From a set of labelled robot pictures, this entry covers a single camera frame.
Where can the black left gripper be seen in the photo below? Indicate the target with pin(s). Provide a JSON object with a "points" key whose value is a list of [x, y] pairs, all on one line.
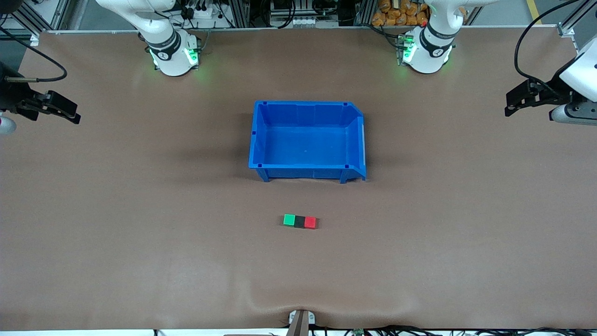
{"points": [[553, 91]]}

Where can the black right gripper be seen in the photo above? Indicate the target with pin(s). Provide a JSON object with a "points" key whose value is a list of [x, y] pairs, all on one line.
{"points": [[10, 95]]}

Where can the red cube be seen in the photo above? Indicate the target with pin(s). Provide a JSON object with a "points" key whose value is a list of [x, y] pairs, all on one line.
{"points": [[310, 223]]}

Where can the green cube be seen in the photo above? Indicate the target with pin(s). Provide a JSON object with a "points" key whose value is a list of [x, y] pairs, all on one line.
{"points": [[289, 220]]}

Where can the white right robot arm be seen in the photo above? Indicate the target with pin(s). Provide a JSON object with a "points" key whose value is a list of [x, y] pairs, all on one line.
{"points": [[170, 56]]}

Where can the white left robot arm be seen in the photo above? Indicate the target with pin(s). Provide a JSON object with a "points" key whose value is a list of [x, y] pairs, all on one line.
{"points": [[431, 51]]}

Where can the black cube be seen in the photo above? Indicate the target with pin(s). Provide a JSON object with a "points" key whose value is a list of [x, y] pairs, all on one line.
{"points": [[300, 222]]}

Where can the orange bags pile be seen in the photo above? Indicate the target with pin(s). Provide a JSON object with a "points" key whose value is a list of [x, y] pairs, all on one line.
{"points": [[396, 16]]}

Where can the white power strip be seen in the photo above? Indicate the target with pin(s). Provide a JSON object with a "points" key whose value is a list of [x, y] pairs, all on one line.
{"points": [[203, 13]]}

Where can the blue plastic bin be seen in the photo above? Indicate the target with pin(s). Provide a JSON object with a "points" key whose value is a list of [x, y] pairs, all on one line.
{"points": [[303, 144]]}

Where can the grey terminal block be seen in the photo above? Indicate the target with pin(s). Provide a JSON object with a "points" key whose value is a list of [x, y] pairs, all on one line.
{"points": [[303, 21]]}

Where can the brown bar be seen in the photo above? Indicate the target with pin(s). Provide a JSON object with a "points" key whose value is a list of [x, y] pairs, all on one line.
{"points": [[298, 326]]}

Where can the aluminium frame post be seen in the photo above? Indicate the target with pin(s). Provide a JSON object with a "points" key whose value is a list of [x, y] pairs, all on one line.
{"points": [[240, 11], [364, 11]]}

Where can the grey metal clamp bracket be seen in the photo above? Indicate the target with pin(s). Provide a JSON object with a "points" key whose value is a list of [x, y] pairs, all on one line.
{"points": [[311, 318]]}

